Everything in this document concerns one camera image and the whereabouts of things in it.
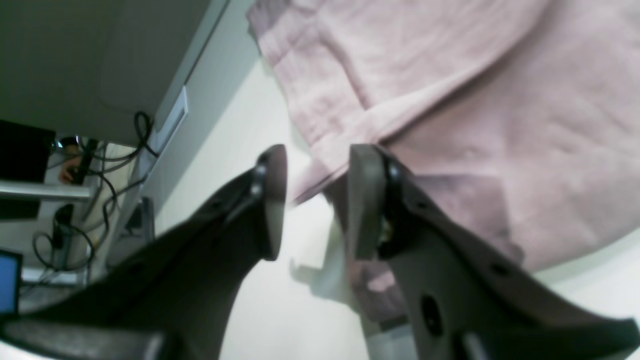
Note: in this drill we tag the pale pink T-shirt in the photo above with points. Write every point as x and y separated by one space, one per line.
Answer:
519 118

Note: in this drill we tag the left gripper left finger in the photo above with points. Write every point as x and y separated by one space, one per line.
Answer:
172 299

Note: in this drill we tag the black box under table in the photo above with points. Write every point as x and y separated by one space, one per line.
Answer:
24 152

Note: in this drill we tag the blue screen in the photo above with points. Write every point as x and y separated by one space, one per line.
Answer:
11 264

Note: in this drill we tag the silver metal bar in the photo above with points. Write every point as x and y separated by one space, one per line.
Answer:
44 192

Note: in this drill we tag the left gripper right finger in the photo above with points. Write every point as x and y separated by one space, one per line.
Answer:
464 300

